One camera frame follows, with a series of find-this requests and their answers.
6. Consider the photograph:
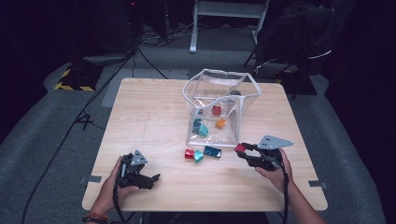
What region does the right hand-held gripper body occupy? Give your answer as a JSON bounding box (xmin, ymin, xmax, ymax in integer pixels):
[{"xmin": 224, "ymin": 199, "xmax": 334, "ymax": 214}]
[{"xmin": 247, "ymin": 133, "xmax": 294, "ymax": 172}]

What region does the black chair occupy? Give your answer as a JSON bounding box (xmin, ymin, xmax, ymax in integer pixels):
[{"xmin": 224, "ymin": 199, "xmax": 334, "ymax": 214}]
[{"xmin": 243, "ymin": 29, "xmax": 300, "ymax": 75}]

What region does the red bead bracelet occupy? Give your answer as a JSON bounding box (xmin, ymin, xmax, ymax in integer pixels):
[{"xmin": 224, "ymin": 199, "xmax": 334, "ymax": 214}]
[{"xmin": 87, "ymin": 211, "xmax": 110, "ymax": 221}]

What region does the dark cloth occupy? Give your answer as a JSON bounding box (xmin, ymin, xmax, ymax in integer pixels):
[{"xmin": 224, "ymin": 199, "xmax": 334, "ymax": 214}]
[{"xmin": 255, "ymin": 2, "xmax": 339, "ymax": 77}]

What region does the person's right hand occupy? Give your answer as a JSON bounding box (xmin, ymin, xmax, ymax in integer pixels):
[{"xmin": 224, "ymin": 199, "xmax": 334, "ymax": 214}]
[{"xmin": 254, "ymin": 148, "xmax": 294, "ymax": 195}]

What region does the left hand-held gripper cable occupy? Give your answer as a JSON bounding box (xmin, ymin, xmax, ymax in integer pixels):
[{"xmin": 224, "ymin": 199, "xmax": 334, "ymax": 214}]
[{"xmin": 112, "ymin": 167, "xmax": 129, "ymax": 224}]

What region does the dark equipment with red light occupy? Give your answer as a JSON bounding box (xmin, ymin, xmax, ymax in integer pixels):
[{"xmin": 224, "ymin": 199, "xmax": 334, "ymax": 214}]
[{"xmin": 71, "ymin": 0, "xmax": 140, "ymax": 57}]

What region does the black bead bracelet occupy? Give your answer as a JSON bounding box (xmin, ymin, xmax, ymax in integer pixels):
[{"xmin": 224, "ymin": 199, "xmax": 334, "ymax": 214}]
[{"xmin": 81, "ymin": 216, "xmax": 110, "ymax": 224}]

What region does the right hand-held gripper cable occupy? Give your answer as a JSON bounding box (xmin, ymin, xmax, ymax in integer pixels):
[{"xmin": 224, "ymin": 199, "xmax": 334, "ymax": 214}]
[{"xmin": 279, "ymin": 160, "xmax": 290, "ymax": 224}]

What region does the black yellow striped stand base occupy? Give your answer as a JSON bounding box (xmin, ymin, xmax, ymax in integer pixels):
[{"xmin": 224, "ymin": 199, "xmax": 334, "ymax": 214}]
[{"xmin": 53, "ymin": 63, "xmax": 105, "ymax": 93}]

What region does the grey flat stand foot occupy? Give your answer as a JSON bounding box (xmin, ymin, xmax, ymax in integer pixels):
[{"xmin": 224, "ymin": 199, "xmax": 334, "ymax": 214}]
[{"xmin": 82, "ymin": 53, "xmax": 129, "ymax": 65}]

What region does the bundle of floor cables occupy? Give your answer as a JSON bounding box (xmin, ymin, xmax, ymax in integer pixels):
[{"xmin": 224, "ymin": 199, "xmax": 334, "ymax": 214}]
[{"xmin": 139, "ymin": 21, "xmax": 195, "ymax": 49}]

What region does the transparent plastic bag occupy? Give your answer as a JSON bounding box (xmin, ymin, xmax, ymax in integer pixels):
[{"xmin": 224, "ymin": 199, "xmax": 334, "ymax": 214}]
[{"xmin": 182, "ymin": 68, "xmax": 262, "ymax": 148}]

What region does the person's left hand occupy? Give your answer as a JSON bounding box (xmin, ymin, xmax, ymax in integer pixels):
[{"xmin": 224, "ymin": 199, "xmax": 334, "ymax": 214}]
[{"xmin": 90, "ymin": 155, "xmax": 142, "ymax": 217}]

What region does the grey tape strip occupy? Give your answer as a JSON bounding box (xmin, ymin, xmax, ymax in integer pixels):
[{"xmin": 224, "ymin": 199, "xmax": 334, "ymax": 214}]
[
  {"xmin": 307, "ymin": 179, "xmax": 329, "ymax": 189},
  {"xmin": 79, "ymin": 175, "xmax": 104, "ymax": 185}
]

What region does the long black floor cable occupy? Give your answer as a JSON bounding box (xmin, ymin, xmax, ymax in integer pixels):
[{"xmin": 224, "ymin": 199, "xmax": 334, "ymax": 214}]
[{"xmin": 20, "ymin": 46, "xmax": 139, "ymax": 224}]

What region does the white desk frame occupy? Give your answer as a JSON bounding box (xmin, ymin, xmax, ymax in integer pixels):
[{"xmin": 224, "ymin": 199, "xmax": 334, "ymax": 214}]
[{"xmin": 189, "ymin": 0, "xmax": 271, "ymax": 55}]

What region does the hand-held gripper cable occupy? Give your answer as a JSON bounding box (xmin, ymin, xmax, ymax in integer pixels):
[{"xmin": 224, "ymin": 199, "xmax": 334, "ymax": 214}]
[
  {"xmin": 112, "ymin": 167, "xmax": 129, "ymax": 224},
  {"xmin": 279, "ymin": 160, "xmax": 290, "ymax": 224}
]

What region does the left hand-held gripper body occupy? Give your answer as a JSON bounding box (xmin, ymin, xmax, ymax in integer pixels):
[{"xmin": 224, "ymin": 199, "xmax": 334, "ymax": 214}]
[{"xmin": 119, "ymin": 149, "xmax": 154, "ymax": 191}]

